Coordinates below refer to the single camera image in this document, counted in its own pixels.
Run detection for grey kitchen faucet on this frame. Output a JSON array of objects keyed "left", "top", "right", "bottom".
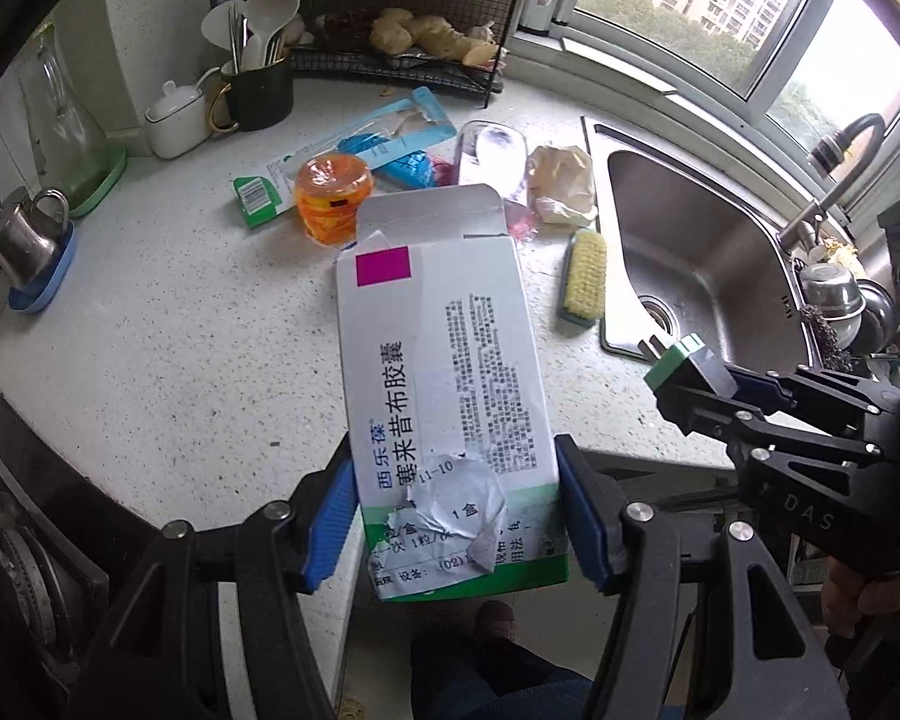
[{"left": 775, "top": 112, "right": 888, "bottom": 257}]

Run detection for green tray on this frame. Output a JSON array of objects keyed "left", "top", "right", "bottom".
[{"left": 66, "top": 145, "right": 130, "bottom": 221}]

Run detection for white spatula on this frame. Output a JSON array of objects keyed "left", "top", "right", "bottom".
[{"left": 201, "top": 0, "right": 247, "bottom": 52}]

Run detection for steel teapot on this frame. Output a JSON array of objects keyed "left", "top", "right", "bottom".
[{"left": 0, "top": 187, "right": 69, "bottom": 291}]

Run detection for white ladle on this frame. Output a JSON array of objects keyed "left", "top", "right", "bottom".
[{"left": 240, "top": 0, "right": 301, "bottom": 71}]

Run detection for black wire rack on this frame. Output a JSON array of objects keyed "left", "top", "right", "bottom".
[{"left": 284, "top": 0, "right": 521, "bottom": 103}]

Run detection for orange plastic jar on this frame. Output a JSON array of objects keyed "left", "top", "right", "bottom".
[{"left": 294, "top": 151, "right": 374, "bottom": 245}]

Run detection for dark green utensil mug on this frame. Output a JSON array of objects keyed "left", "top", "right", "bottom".
[{"left": 206, "top": 57, "right": 294, "bottom": 135}]

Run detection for blue toothbrush blister pack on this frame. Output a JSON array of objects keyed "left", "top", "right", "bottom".
[{"left": 232, "top": 86, "right": 457, "bottom": 229}]

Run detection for cream rubber gloves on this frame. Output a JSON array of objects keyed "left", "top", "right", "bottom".
[{"left": 526, "top": 146, "right": 598, "bottom": 227}]

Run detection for black small box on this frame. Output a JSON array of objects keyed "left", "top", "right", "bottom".
[{"left": 639, "top": 333, "right": 738, "bottom": 397}]

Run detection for pink plastic bag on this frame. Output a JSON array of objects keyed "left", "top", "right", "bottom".
[{"left": 504, "top": 200, "right": 538, "bottom": 242}]

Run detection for blue plastic bag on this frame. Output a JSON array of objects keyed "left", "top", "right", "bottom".
[{"left": 336, "top": 133, "right": 439, "bottom": 190}]

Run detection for clear plastic bottle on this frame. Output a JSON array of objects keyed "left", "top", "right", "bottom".
[{"left": 455, "top": 121, "right": 528, "bottom": 205}]

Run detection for ginger root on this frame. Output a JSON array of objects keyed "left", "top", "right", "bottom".
[{"left": 368, "top": 8, "right": 500, "bottom": 67}]

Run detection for black steel wool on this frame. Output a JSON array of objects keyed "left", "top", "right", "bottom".
[{"left": 800, "top": 305, "right": 854, "bottom": 374}]

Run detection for steel bowl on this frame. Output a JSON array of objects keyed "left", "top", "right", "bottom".
[{"left": 798, "top": 262, "right": 865, "bottom": 320}]

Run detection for glass carafe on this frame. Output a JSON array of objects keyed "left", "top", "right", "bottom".
[{"left": 13, "top": 18, "right": 110, "bottom": 210}]

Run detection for blue saucer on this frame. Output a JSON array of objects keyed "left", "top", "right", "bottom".
[{"left": 7, "top": 223, "right": 77, "bottom": 314}]

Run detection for yellow scrub brush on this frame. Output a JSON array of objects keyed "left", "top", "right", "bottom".
[{"left": 559, "top": 229, "right": 606, "bottom": 327}]

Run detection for stainless steel sink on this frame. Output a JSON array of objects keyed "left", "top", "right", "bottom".
[{"left": 582, "top": 117, "right": 823, "bottom": 374}]

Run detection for person right hand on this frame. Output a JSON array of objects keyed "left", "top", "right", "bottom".
[{"left": 821, "top": 557, "right": 900, "bottom": 639}]

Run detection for white green medicine box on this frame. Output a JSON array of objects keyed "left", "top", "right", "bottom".
[{"left": 336, "top": 184, "right": 569, "bottom": 601}]

